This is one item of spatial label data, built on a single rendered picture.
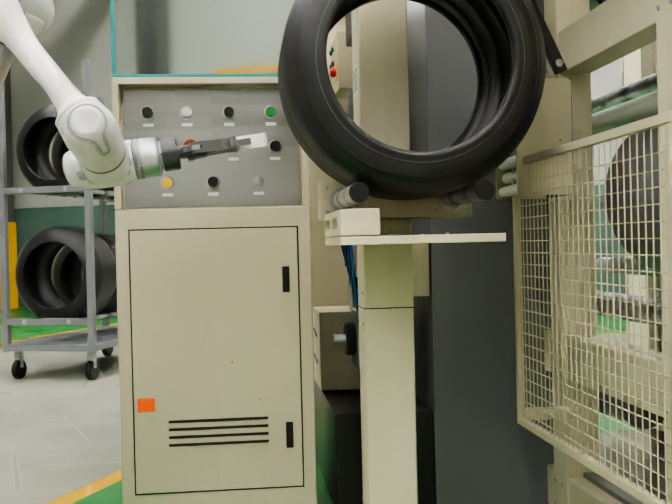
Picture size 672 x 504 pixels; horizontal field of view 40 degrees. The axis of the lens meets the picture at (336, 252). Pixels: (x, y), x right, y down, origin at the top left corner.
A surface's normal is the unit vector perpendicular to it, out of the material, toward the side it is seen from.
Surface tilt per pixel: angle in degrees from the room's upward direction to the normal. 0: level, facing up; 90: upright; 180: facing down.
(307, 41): 89
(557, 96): 90
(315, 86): 93
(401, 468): 90
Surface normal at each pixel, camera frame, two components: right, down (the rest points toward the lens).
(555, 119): 0.11, 0.00
